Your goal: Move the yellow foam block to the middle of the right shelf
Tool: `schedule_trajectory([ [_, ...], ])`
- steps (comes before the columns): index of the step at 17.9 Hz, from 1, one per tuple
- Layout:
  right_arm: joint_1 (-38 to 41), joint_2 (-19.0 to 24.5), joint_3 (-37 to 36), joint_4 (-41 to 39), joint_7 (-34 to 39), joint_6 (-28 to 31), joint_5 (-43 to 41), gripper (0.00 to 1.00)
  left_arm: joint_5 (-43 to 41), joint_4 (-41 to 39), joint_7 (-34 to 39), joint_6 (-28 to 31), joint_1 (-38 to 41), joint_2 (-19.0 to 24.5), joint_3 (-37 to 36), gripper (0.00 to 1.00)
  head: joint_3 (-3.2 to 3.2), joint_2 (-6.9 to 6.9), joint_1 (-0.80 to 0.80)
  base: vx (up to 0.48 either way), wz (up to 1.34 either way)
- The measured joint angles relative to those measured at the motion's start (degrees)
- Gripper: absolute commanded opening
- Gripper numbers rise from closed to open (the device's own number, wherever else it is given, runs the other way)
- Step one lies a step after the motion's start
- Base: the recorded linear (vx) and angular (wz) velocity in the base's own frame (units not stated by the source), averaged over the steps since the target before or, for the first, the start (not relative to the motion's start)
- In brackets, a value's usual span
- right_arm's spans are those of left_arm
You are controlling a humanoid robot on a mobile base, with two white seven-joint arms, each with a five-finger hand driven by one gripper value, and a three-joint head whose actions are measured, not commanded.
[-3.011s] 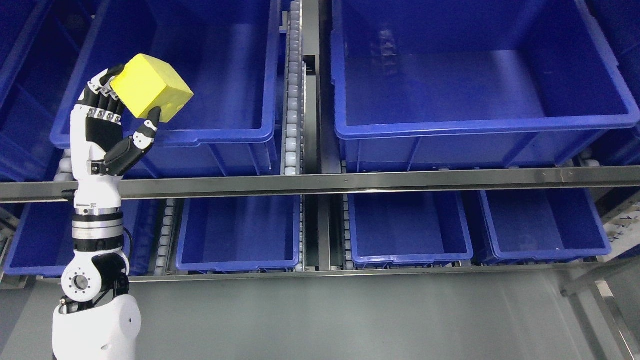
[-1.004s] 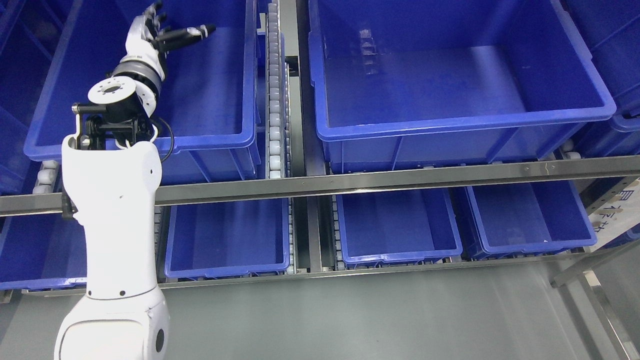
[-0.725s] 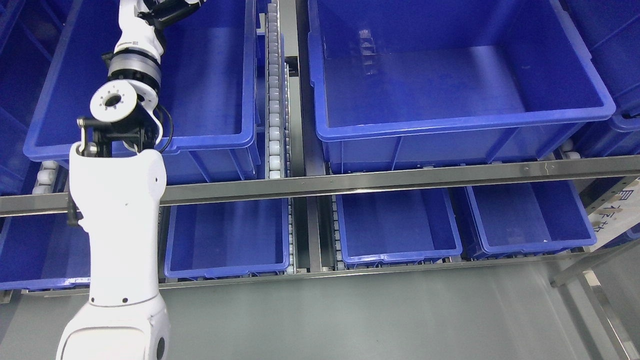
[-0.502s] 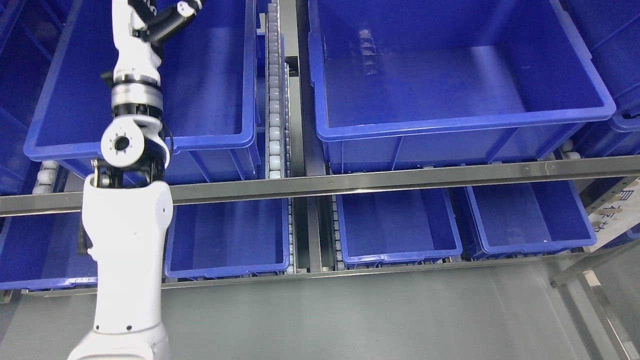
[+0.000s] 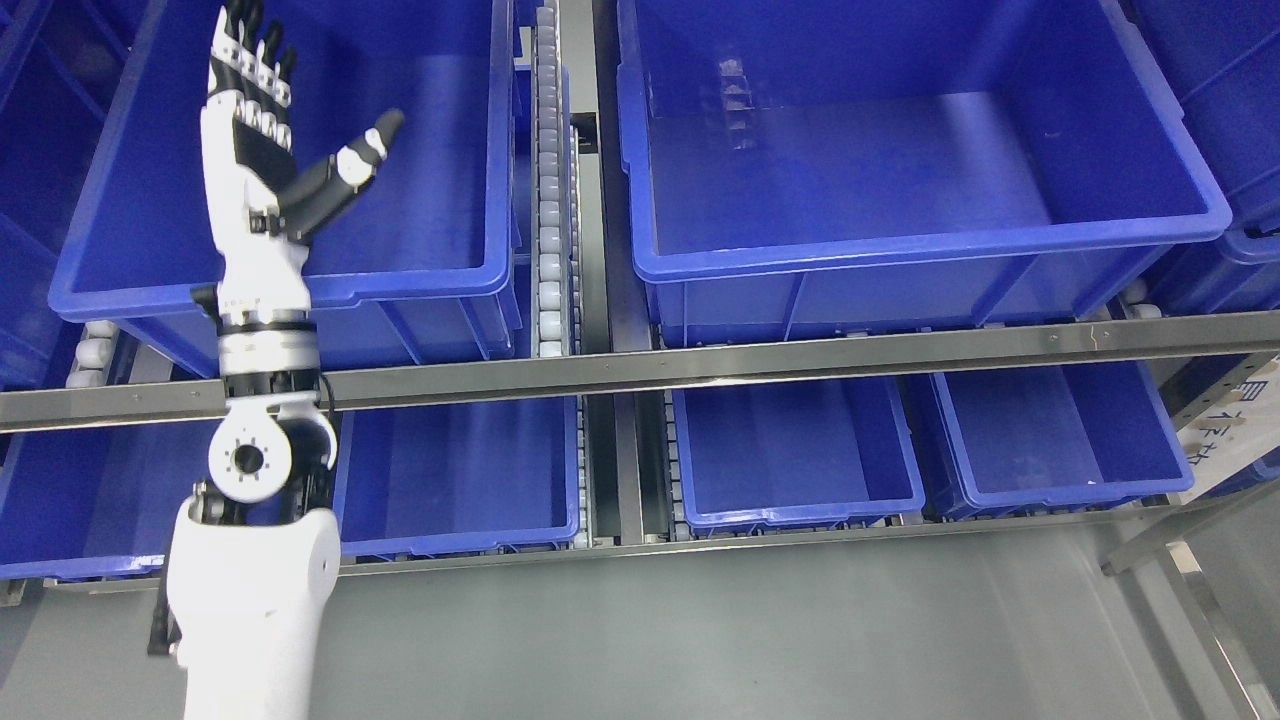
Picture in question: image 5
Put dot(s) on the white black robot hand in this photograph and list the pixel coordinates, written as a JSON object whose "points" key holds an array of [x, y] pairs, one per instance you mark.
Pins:
{"points": [[263, 208]]}

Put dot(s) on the steel shelf rack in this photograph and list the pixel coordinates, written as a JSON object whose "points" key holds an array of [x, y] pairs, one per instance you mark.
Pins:
{"points": [[1093, 616]]}

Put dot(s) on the blue plastic bin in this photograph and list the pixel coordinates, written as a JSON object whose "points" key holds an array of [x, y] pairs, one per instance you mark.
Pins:
{"points": [[437, 480], [993, 443], [421, 269], [795, 455], [61, 62], [1221, 59], [88, 504], [810, 169]]}

